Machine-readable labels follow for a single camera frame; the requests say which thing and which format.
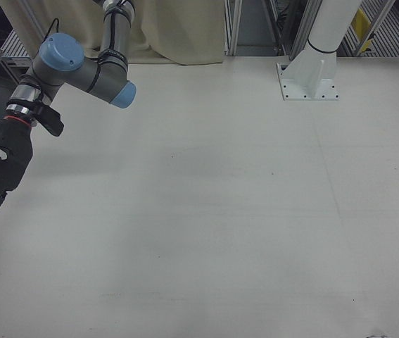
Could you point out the aluminium frame structure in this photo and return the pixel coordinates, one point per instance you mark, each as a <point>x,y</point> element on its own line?
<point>266,28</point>

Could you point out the grey UR5e robot arm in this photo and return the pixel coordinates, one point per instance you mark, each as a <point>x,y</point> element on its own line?
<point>79,72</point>

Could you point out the white pillar with base plate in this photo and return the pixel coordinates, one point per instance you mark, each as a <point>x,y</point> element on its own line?
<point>317,45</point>

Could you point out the beige curtain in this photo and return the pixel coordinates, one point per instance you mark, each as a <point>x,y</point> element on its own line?
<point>171,30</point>

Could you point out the yellow tag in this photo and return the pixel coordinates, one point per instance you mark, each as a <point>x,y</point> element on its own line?
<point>360,20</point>

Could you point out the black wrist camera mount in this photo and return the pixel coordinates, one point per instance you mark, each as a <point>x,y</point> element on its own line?
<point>48,118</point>

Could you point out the black dexterous robot hand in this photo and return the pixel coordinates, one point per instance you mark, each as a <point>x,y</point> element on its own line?
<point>4,155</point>

